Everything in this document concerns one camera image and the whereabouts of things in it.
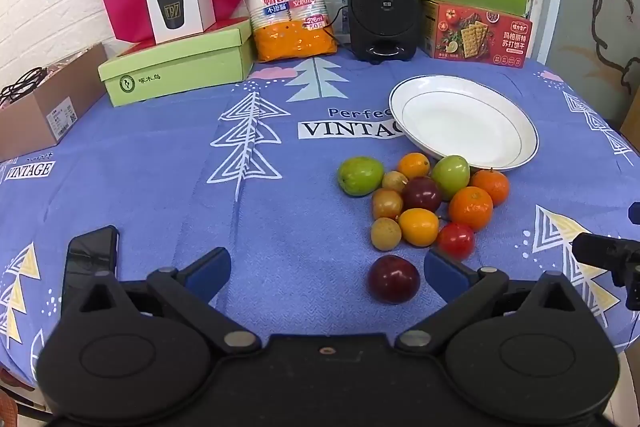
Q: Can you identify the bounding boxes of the dark red plum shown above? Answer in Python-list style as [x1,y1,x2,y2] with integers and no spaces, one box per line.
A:
[368,255,421,305]
[402,177,443,214]

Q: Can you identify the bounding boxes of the white plate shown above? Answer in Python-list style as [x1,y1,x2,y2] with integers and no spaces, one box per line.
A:
[389,75,540,172]

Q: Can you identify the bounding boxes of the black speaker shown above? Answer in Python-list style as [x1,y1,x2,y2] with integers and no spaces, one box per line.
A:
[346,0,421,64]

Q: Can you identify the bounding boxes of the cartoon wall sticker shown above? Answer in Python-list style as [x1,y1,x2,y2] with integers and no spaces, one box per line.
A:
[575,0,640,98]

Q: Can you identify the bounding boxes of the blue printed tablecloth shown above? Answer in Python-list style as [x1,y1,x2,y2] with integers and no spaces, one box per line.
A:
[0,52,640,375]

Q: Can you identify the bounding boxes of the orange tangerine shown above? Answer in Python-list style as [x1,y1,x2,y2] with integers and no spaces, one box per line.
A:
[448,187,494,232]
[470,169,511,206]

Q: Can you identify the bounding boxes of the black smartphone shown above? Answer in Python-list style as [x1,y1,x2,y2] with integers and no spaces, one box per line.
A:
[66,226,120,281]

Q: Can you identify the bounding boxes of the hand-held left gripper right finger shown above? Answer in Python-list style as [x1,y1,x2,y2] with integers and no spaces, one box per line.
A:
[397,249,583,353]

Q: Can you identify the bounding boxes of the green mango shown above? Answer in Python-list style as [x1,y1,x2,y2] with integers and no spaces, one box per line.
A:
[431,155,471,202]
[337,157,385,198]

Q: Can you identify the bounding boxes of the black cables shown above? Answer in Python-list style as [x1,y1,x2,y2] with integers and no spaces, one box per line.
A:
[0,66,52,108]

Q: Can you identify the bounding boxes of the red tomato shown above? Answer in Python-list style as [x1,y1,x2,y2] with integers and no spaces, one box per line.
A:
[437,222,476,258]

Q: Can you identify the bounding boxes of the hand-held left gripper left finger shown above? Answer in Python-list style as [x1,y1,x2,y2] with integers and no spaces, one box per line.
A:
[75,248,261,354]

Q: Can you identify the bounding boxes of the yellow orange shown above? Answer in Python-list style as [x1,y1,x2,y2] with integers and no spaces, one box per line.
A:
[398,208,440,248]

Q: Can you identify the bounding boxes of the brown passion fruit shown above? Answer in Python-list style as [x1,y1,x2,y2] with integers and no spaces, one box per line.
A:
[370,217,403,252]
[371,188,404,221]
[382,171,409,193]

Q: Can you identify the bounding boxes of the brown cardboard box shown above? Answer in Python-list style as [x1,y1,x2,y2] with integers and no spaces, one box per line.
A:
[0,43,109,162]

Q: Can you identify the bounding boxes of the black speaker cable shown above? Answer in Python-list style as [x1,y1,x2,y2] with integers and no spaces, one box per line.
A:
[324,4,352,46]

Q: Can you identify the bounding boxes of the small orange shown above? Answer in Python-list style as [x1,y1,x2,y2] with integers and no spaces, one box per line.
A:
[397,153,431,180]

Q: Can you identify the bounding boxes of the green shoe box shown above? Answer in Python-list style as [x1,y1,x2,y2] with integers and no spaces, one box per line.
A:
[97,20,256,108]

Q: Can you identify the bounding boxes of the red cracker box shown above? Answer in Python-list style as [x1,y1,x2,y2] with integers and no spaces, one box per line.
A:
[420,0,534,69]

